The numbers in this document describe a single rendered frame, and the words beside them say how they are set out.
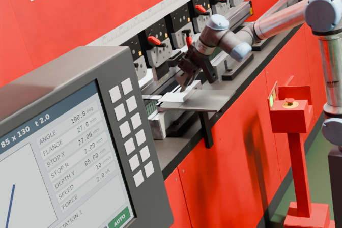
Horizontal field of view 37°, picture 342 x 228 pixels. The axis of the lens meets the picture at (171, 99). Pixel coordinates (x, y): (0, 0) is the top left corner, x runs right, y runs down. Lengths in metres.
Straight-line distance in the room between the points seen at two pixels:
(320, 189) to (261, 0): 1.71
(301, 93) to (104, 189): 1.82
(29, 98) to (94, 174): 0.17
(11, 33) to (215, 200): 1.38
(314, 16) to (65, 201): 1.11
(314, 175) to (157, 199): 2.43
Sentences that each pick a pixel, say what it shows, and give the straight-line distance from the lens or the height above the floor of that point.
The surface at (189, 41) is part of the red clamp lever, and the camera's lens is 2.17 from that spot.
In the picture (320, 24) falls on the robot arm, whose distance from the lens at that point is 1.66.
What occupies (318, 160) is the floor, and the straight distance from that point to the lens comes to 3.45.
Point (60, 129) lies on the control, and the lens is 0.74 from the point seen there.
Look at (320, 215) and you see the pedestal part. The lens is 2.78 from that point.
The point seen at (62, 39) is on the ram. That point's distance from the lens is 1.61.
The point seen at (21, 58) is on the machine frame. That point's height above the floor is 1.53.
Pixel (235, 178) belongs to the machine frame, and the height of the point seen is 0.49.
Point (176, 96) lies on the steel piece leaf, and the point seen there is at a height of 1.00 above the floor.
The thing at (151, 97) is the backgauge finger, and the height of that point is 1.00.
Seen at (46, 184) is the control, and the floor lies 1.48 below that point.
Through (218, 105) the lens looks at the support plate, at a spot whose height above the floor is 1.00.
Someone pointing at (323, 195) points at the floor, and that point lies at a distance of 3.13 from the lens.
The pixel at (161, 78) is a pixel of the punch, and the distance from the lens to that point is 2.12.
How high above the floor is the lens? 1.83
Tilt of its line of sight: 23 degrees down
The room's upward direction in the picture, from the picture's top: 13 degrees counter-clockwise
